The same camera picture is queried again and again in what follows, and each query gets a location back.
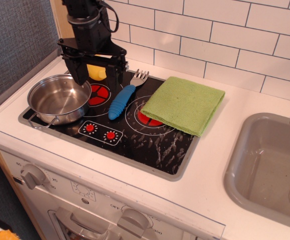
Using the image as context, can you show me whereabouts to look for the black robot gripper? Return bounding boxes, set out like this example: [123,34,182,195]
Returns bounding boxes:
[58,17,128,94]

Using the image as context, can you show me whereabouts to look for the blue handled toy fork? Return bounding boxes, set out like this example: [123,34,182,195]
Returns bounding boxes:
[108,69,149,120]

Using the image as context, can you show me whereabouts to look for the stainless steel pot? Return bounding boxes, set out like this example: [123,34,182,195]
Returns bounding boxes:
[27,74,92,129]

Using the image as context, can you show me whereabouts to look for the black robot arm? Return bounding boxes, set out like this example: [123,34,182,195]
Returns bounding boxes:
[58,0,128,93]

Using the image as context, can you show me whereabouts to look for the black toy stove top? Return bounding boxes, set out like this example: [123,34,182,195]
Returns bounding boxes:
[19,76,199,181]

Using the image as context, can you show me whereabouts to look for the green folded cloth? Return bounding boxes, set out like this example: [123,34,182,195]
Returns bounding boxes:
[141,76,225,137]

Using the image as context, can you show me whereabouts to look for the yellow toy banana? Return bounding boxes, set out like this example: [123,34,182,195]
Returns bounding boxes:
[87,64,107,81]

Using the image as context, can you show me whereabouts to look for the left red stove knob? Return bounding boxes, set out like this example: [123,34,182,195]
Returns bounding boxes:
[85,124,95,133]

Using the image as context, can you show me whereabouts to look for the red stove knob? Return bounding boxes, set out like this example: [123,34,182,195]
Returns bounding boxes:
[85,124,95,133]
[106,131,116,141]

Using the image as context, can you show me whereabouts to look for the right red stove knob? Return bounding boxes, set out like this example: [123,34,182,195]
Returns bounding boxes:
[106,131,116,141]

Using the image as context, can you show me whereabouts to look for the left grey oven knob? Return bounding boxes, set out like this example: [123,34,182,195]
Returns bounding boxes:
[21,164,46,190]

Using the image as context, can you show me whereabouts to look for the grey oven knob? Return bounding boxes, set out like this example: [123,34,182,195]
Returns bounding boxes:
[21,164,46,190]
[117,208,149,238]

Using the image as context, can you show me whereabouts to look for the right grey oven knob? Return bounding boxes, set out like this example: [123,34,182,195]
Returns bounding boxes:
[117,208,149,238]

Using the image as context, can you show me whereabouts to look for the yellow orange plush object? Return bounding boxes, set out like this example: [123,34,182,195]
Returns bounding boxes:
[0,229,20,240]

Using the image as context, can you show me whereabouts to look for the grey plastic sink basin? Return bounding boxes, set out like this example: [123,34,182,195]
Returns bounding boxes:
[224,112,290,227]

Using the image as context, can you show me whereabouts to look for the wooden side post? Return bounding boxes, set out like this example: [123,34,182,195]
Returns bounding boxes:
[50,0,74,42]

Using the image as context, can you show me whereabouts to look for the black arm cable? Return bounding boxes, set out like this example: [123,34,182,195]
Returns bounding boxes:
[98,0,120,34]

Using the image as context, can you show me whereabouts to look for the grey oven door handle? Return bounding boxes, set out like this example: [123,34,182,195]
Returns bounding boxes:
[55,207,122,240]

